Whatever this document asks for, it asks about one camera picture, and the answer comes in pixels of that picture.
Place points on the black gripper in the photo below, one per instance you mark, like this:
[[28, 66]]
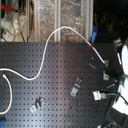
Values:
[[99, 65]]

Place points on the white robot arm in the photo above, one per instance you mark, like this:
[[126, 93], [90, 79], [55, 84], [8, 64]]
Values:
[[120, 102]]

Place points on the silver connector block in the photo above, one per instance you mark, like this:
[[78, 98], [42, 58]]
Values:
[[98, 95]]

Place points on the blue plastic piece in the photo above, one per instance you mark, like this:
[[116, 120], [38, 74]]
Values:
[[94, 34]]

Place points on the black perforated breadboard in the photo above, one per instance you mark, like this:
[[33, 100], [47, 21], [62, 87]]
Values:
[[30, 71]]

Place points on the clear plastic panel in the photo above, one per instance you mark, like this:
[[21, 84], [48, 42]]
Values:
[[52, 14]]

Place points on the metal cable clip right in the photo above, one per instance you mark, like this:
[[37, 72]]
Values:
[[105, 75]]

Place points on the metal cable clip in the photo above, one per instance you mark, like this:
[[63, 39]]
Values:
[[37, 105], [105, 75], [76, 87]]

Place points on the metal cable clip centre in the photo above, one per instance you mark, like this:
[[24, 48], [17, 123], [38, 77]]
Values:
[[76, 87]]

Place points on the metal cable clip lower left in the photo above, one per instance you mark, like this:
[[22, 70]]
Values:
[[37, 105]]

